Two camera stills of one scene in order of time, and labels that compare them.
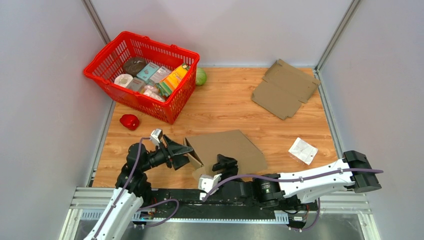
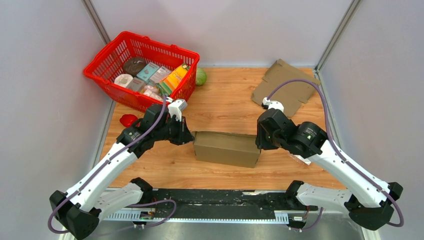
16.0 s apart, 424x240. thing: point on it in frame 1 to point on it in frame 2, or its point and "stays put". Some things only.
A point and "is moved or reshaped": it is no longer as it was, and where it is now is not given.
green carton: (163, 89) stays put
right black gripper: (230, 164) to (261, 143)
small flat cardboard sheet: (283, 88) stays put
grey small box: (160, 74) stays put
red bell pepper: (130, 121) stays put
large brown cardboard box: (232, 144) is moved or reshaped
